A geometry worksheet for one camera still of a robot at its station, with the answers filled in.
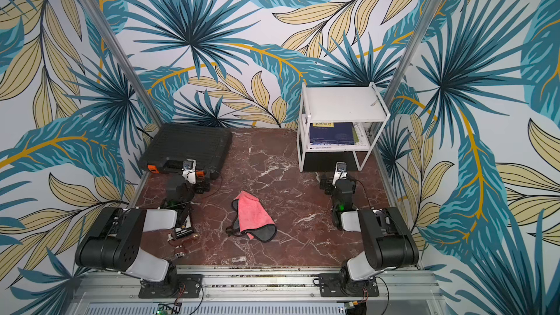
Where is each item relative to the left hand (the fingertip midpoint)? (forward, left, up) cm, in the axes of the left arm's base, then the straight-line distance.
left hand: (197, 173), depth 93 cm
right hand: (+1, -60, +1) cm, 60 cm away
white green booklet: (+13, -69, +11) cm, 71 cm away
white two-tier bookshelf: (+16, -57, +27) cm, 65 cm away
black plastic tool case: (+16, -2, -1) cm, 16 cm away
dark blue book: (+14, -57, +11) cm, 60 cm away
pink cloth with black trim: (-18, -25, -5) cm, 31 cm away
